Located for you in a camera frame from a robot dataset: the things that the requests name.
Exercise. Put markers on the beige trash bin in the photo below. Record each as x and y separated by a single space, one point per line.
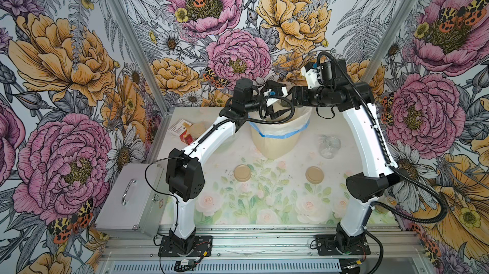
274 148

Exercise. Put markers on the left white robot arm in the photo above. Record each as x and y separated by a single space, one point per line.
185 178

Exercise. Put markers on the glass tea jar beige lid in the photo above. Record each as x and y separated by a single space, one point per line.
197 130

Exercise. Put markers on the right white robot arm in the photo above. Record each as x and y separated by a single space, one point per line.
329 85

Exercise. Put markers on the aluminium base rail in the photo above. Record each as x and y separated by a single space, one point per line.
263 249

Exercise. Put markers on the aluminium corner post right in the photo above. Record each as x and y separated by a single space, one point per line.
399 16

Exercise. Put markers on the glass jar with tea leaves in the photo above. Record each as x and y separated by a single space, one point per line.
329 146

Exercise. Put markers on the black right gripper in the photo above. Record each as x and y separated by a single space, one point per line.
304 100

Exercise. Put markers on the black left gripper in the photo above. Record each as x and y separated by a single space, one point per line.
269 110

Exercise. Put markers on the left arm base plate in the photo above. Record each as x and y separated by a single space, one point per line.
195 246

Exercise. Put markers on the aluminium corner post left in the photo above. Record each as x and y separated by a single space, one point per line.
124 22

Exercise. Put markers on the red white bandage box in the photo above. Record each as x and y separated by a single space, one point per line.
182 129

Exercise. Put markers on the aluminium corner post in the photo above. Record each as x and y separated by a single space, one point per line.
124 22
399 16

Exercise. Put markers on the silver metal case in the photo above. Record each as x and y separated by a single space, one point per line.
136 203

